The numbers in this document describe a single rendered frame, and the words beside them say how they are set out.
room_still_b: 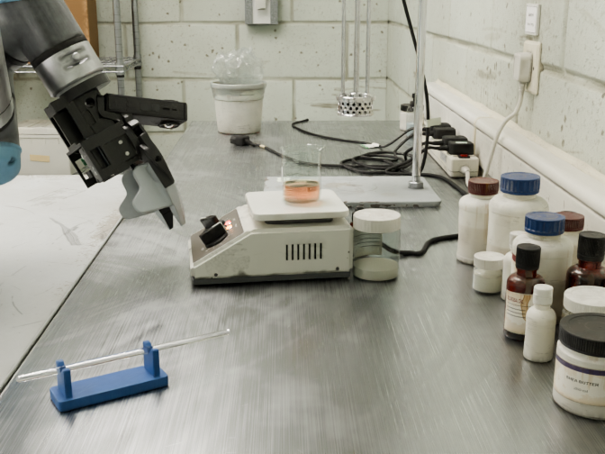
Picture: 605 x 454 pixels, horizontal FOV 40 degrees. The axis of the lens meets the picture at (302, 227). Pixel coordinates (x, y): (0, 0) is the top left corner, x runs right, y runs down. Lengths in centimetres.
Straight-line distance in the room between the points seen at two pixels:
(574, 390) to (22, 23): 74
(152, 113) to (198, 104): 242
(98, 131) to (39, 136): 225
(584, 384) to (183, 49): 291
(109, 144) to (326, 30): 248
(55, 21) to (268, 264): 39
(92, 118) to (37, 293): 22
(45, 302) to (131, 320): 12
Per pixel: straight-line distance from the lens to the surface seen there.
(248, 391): 76
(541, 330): 83
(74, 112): 106
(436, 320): 93
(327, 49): 347
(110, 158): 104
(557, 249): 91
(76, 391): 77
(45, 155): 333
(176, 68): 350
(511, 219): 103
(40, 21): 106
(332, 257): 103
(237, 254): 101
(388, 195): 143
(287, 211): 101
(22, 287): 107
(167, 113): 110
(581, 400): 75
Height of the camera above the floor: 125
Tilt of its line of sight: 16 degrees down
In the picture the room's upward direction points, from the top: straight up
